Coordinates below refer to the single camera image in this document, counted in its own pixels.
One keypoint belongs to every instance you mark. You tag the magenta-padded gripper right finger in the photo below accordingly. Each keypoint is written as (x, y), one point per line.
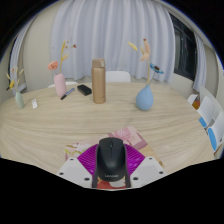
(148, 170)

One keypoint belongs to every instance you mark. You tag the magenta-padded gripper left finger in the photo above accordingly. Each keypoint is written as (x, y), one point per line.
(75, 170)

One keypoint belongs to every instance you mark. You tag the black computer mouse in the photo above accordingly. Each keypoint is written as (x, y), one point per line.
(111, 158)

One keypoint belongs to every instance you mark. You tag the printed pink red mouse pad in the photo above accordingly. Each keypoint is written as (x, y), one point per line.
(129, 135)

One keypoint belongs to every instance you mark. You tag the blue vase with dried flowers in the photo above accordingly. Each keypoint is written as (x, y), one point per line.
(144, 99)

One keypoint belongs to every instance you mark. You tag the dark marker pen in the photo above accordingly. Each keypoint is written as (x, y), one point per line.
(67, 93)

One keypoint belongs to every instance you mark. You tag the white remote control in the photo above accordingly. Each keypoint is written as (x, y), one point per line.
(34, 104)

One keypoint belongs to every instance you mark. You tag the black rectangular case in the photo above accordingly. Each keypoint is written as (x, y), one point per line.
(84, 90)

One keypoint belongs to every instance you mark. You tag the white and blue chairs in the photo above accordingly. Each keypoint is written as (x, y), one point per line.
(206, 111)

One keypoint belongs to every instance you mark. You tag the pink vase with dried flowers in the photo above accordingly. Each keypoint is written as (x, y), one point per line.
(60, 85)

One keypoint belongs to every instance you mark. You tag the green vase with dried flowers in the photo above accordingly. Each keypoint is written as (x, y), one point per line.
(19, 100)

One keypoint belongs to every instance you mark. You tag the brown thermos bottle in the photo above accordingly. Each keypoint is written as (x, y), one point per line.
(99, 81)

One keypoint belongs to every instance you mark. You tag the narrow white curtain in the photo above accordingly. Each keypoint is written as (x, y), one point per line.
(200, 63)
(20, 56)

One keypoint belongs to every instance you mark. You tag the dark framed window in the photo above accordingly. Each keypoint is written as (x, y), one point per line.
(183, 46)

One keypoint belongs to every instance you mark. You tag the wide white curtain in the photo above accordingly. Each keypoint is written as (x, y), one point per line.
(110, 30)

